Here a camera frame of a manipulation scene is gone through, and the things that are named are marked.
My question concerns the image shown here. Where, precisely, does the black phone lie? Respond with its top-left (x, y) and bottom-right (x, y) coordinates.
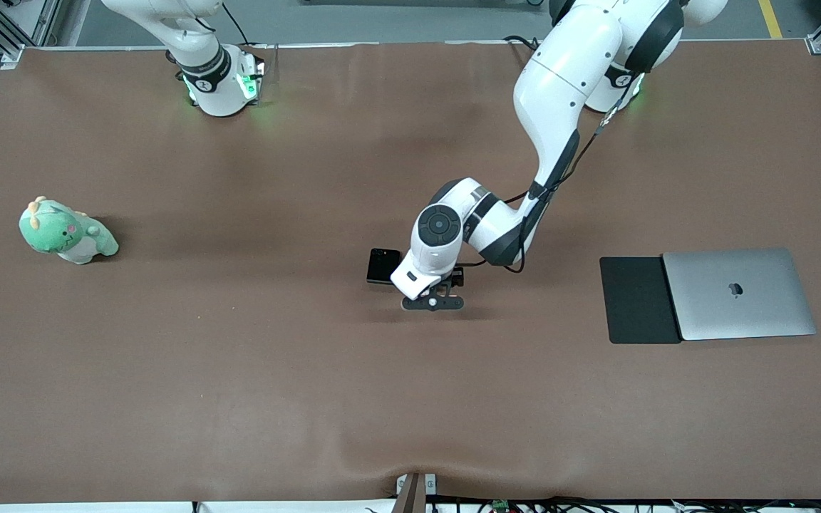
top-left (366, 247), bottom-right (403, 286)

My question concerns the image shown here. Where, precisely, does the black mouse pad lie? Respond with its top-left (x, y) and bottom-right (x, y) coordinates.
top-left (599, 256), bottom-right (683, 345)

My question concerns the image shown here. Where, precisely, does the green plush dinosaur toy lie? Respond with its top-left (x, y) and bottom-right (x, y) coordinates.
top-left (19, 196), bottom-right (120, 266)

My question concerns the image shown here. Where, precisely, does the brown table cover mat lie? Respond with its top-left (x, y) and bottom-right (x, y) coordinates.
top-left (0, 39), bottom-right (821, 504)

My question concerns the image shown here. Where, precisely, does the silver closed laptop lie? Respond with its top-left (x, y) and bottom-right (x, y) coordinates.
top-left (661, 247), bottom-right (817, 341)

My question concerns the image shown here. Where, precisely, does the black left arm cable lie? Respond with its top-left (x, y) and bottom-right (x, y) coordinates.
top-left (462, 71), bottom-right (626, 276)

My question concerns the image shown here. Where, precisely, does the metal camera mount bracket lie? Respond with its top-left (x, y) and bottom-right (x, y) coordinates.
top-left (395, 472), bottom-right (438, 513)

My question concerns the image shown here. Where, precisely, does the black right base cable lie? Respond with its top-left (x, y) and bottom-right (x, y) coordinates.
top-left (222, 4), bottom-right (251, 47)

